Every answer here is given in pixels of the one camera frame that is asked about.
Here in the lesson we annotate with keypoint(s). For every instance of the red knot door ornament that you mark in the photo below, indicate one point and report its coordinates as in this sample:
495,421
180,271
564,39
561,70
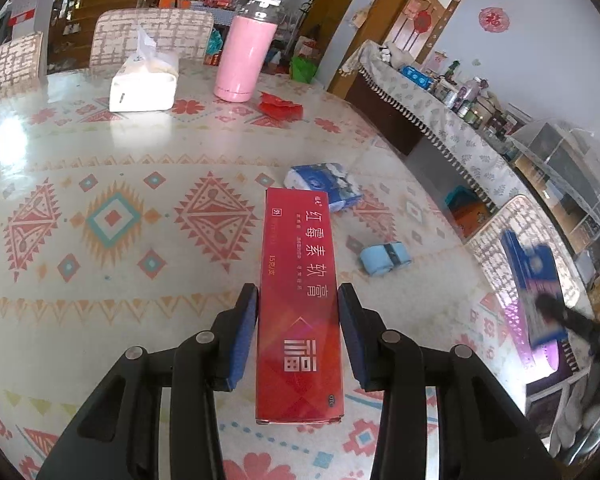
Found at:
422,20

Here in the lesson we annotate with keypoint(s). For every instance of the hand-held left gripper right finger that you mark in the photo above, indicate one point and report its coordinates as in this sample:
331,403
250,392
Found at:
355,345

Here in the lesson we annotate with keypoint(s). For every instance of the small blue box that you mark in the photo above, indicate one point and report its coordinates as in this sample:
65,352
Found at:
416,75

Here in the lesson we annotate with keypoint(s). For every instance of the pink bottle with silver lid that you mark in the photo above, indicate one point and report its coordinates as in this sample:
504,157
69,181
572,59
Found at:
242,55

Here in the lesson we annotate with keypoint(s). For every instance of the red paper-cut wall decoration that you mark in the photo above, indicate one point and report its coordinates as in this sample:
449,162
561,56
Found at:
491,19

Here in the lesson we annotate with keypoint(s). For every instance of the blue patterned tissue packet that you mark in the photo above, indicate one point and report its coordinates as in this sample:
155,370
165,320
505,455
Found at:
325,182

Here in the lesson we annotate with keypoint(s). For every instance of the wooden staircase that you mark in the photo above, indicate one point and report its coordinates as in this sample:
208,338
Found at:
105,0

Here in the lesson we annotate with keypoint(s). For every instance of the patterned fabric chair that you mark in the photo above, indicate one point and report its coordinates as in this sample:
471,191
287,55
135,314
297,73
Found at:
10,65
155,35
490,250

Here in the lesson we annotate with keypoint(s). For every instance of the long red ointment box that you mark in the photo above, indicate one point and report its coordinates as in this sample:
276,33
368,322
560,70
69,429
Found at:
300,310

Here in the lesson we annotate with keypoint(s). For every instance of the row of bottles and jars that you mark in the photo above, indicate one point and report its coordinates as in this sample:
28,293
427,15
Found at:
470,100

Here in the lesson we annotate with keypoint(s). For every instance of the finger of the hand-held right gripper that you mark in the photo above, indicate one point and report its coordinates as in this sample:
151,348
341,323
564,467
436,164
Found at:
590,332

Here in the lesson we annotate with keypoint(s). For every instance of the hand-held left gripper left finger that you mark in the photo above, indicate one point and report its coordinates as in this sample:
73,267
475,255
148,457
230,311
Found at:
242,340

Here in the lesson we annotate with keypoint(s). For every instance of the crumpled red paper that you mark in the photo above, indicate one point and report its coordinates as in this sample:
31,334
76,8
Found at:
280,106

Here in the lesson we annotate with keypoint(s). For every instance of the wooden door frame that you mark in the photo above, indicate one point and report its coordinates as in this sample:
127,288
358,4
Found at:
395,10
340,25

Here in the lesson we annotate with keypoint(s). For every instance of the green bag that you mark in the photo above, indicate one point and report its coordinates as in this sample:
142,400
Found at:
304,69

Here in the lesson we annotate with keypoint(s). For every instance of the white tissue pack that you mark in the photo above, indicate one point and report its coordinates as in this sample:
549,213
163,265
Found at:
142,85

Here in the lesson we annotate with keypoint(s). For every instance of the sideboard with patterned cloth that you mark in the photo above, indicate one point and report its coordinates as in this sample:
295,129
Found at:
455,135

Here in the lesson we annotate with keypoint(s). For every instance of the light blue small roll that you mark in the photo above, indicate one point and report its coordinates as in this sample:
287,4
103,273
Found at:
380,259

